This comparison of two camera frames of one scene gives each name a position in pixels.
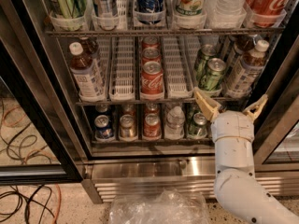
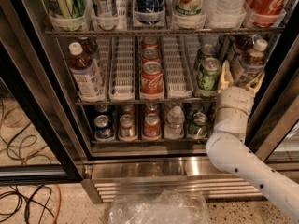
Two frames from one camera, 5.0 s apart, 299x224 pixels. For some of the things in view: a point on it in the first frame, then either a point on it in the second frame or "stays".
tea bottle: (248, 72) stays
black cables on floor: (7, 215) stays
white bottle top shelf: (232, 1) stays
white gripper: (232, 125) → (234, 97)
